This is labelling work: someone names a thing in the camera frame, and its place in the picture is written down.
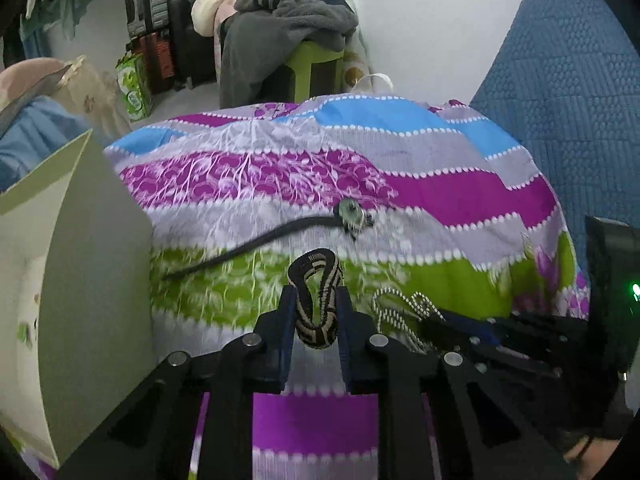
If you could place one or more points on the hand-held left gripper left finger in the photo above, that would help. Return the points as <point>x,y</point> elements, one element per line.
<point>287,320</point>

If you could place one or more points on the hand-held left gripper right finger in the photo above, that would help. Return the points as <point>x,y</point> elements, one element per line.
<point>345,325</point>

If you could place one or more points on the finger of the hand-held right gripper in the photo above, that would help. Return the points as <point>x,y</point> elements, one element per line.
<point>480,347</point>
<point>525,330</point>

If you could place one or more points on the black beige striped hair band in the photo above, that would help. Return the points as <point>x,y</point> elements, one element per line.
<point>312,330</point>

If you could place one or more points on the white cardboard box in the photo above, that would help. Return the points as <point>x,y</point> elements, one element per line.
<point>100,285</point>

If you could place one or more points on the person's right hand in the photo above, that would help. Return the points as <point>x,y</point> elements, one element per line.
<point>595,452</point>

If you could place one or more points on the colourful striped floral blanket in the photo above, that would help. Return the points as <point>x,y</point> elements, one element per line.
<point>425,195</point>

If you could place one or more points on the blue textured cushion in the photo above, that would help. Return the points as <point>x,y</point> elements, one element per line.
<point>575,85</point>

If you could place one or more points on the white ribbon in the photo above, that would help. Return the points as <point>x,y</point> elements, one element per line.
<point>372,77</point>

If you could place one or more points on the green plastic stool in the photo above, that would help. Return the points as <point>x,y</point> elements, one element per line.
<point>312,67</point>

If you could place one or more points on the floral printed cloth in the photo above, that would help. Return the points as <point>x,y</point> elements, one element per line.
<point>352,60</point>

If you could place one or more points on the grey garment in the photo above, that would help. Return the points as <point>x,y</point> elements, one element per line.
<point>270,45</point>

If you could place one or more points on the green carton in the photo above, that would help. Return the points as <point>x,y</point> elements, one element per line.
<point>134,87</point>

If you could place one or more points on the red black suitcase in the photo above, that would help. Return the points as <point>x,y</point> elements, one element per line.
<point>157,60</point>

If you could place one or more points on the beige floral bag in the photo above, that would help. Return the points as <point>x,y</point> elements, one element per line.
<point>85,90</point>

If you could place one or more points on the light blue cloth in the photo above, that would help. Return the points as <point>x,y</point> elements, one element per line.
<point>35,135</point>

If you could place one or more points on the cream fleece cloth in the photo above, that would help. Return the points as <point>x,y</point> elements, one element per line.
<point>215,5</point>

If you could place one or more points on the grey black suitcase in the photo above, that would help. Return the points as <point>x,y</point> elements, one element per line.
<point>147,2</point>

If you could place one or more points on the pink cream pillow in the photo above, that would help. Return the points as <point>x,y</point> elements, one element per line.
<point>30,77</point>

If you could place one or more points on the hanging teal garment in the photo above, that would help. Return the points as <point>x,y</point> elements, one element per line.
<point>75,15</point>

